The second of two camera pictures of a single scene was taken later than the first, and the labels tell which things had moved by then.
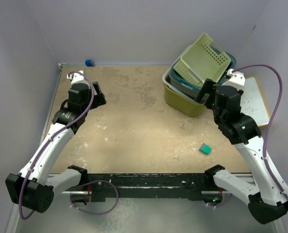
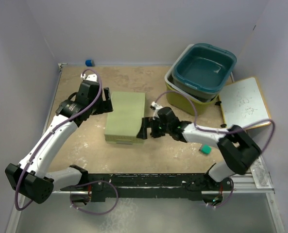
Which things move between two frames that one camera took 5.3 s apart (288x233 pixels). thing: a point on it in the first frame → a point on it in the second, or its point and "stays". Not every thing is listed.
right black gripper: [209, 89] → [149, 122]
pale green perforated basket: [202, 61] → [122, 124]
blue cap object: [90, 62] stays
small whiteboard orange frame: [253, 102] stays
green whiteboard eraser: [205, 149] stays
